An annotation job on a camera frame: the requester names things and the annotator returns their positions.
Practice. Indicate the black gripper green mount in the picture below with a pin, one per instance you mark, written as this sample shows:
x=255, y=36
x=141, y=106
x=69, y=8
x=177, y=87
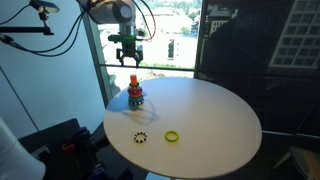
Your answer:
x=127, y=49

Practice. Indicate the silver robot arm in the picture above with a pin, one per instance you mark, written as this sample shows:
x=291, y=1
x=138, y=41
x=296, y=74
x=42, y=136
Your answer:
x=123, y=13

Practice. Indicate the orange rod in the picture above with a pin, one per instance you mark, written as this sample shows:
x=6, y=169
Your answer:
x=133, y=80

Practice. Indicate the camera on black arm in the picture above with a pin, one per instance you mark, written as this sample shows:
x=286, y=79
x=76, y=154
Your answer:
x=43, y=8

